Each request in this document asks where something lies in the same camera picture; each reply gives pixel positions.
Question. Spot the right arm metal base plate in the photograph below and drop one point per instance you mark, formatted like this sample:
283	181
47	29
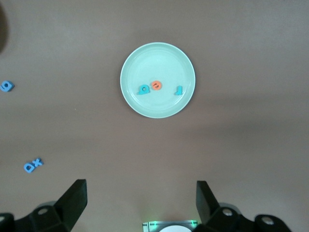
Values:
147	226

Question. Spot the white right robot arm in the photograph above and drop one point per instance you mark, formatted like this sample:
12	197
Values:
176	229

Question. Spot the blue foam letter x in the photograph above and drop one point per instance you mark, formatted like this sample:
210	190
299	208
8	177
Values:
37	162

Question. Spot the blue foam capital D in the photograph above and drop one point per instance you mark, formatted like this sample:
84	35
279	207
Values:
26	168

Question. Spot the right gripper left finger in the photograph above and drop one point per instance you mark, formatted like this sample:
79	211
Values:
72	205

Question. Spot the brown table cover mat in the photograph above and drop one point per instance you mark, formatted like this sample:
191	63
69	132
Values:
241	72

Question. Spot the pale green round plate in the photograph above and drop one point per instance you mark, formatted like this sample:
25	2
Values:
157	62

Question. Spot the orange foam letter e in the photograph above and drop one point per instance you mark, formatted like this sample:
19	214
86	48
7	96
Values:
153	85

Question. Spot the teal foam letter d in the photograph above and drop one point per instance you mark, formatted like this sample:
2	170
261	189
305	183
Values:
140	91

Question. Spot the blue foam numeral six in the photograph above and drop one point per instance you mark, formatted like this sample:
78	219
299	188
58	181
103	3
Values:
9	87

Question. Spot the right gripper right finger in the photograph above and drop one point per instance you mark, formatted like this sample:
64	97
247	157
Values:
205	205

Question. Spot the teal foam letter r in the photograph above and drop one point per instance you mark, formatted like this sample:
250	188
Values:
179	91

